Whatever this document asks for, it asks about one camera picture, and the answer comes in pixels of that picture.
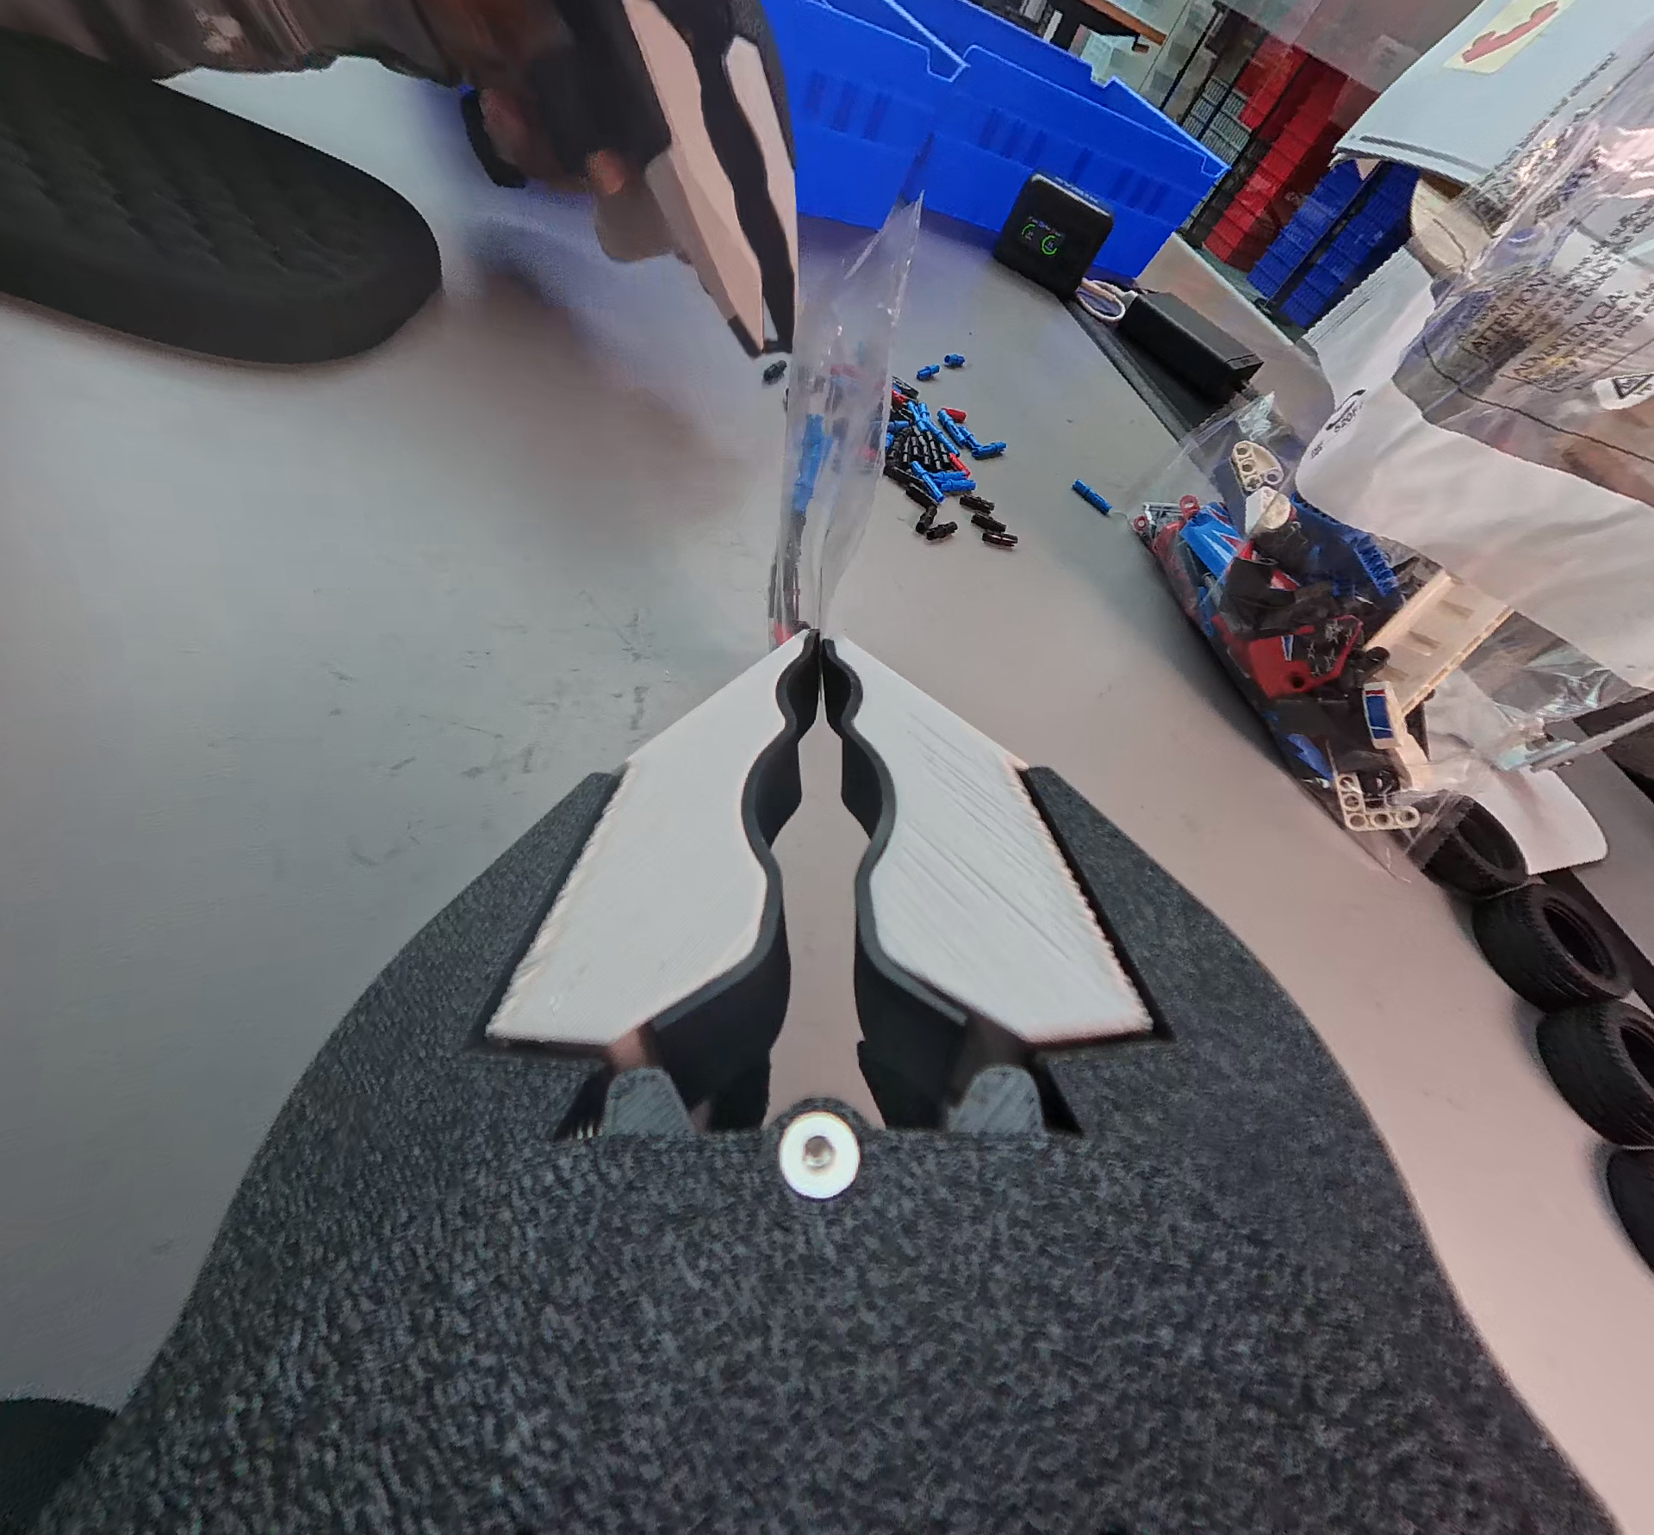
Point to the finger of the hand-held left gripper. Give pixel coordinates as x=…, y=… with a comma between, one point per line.
x=706, y=179
x=775, y=190

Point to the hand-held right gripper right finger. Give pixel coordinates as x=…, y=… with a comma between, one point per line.
x=983, y=901

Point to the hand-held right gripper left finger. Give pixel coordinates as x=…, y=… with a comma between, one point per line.
x=647, y=889

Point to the small clear plastic bag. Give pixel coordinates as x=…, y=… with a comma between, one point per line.
x=840, y=398

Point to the grey desk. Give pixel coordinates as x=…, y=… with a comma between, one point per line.
x=325, y=683

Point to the black device with green display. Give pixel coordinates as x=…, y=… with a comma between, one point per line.
x=1053, y=234

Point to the pile of small toy pins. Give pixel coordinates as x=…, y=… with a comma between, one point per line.
x=938, y=450

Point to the clear bag of toy bricks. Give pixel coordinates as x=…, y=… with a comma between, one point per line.
x=1274, y=618

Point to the single blue toy pin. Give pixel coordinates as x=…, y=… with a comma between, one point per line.
x=1093, y=495

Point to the black power adapter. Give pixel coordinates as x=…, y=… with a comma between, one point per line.
x=1190, y=339

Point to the black toy tire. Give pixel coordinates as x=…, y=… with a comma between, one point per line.
x=1634, y=1207
x=1480, y=852
x=1608, y=1070
x=1558, y=947

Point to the black chair cushion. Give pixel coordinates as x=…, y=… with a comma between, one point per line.
x=181, y=217

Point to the stack of red storage bins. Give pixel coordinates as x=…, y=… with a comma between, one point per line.
x=1293, y=127

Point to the stack of blue storage bins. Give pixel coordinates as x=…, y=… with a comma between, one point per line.
x=1344, y=238

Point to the large clear printed plastic bag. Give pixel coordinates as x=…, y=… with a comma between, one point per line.
x=1539, y=398

